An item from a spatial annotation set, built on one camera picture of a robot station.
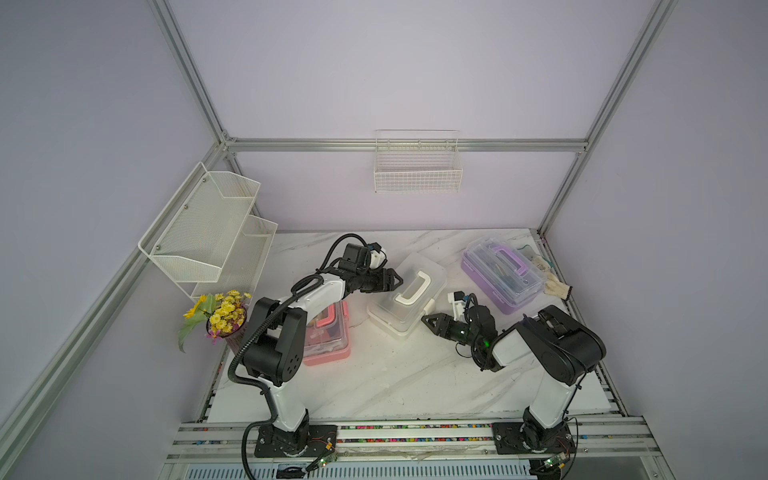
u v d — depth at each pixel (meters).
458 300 0.86
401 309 0.86
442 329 0.83
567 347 0.49
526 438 0.66
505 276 1.01
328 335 0.84
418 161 0.95
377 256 0.86
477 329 0.73
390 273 0.84
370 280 0.81
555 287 1.03
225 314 0.69
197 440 0.75
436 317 0.85
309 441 0.73
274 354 0.48
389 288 0.82
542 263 1.04
